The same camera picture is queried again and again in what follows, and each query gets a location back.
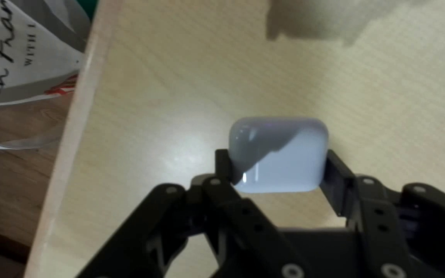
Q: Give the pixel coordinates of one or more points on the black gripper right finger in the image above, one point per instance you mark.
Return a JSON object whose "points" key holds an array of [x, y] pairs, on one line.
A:
{"points": [[386, 225]]}

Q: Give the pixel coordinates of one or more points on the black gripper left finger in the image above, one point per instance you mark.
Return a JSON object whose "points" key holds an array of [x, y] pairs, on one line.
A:
{"points": [[216, 225]]}

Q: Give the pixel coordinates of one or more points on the small white earbuds case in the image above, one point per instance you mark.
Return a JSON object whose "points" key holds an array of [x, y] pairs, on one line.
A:
{"points": [[289, 163]]}

